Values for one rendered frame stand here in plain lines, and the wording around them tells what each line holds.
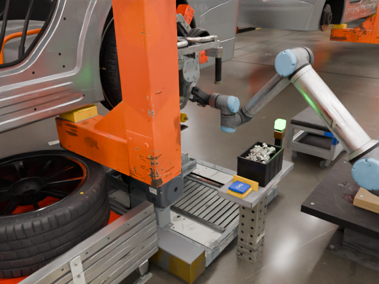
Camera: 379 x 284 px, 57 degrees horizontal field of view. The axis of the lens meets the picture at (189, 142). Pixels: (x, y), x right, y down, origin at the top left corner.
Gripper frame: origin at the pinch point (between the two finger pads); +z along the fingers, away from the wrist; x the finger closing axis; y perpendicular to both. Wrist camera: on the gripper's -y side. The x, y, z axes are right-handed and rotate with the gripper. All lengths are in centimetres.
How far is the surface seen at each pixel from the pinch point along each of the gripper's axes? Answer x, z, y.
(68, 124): -55, 7, -59
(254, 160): -36, -73, -26
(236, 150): -2, -4, 88
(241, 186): -49, -73, -27
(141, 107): -42, -45, -72
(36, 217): -93, -26, -74
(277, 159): -30, -79, -16
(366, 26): 248, -26, 236
